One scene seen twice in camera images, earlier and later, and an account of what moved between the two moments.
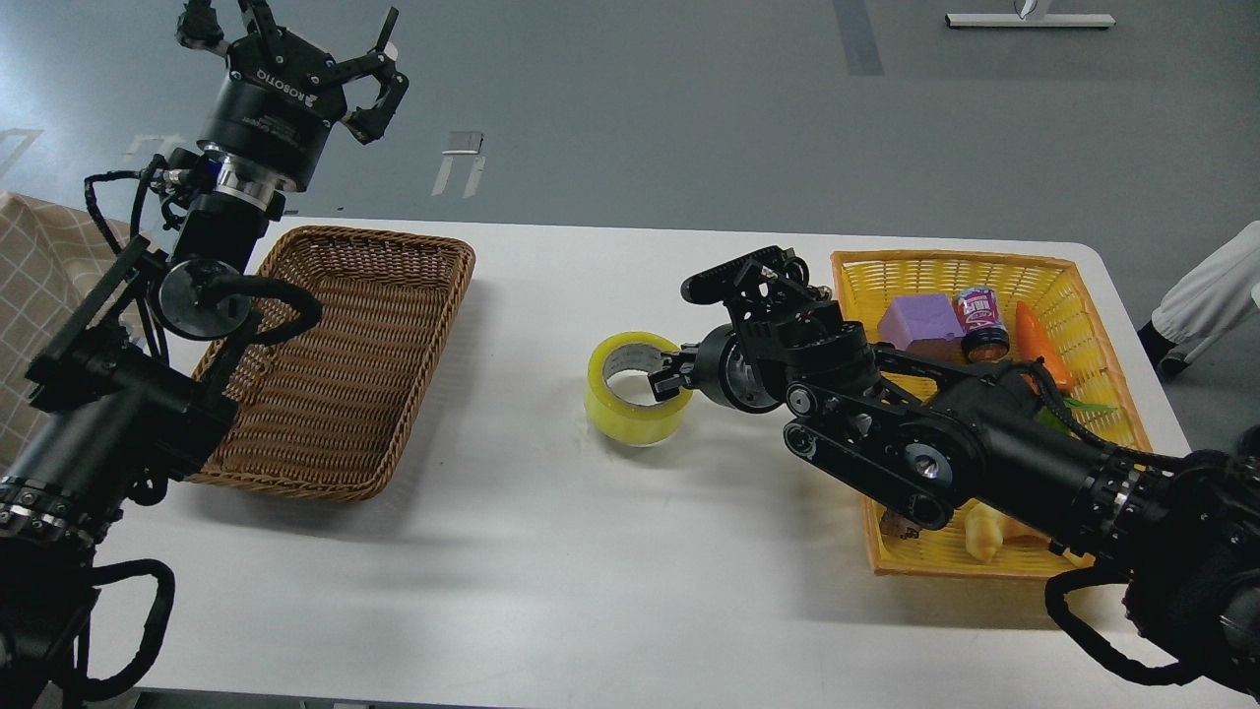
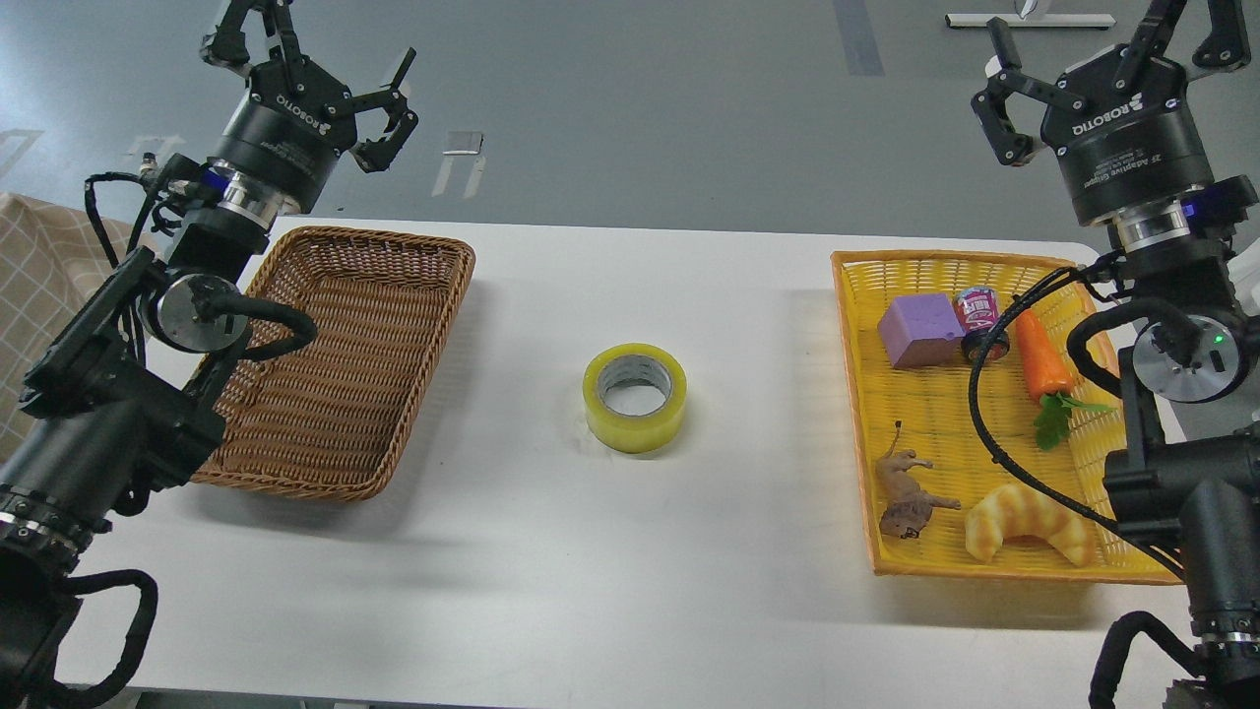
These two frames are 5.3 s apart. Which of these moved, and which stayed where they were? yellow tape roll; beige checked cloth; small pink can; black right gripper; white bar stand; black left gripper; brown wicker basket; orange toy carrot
Moved: yellow tape roll; black left gripper; black right gripper
Stayed: beige checked cloth; orange toy carrot; small pink can; white bar stand; brown wicker basket
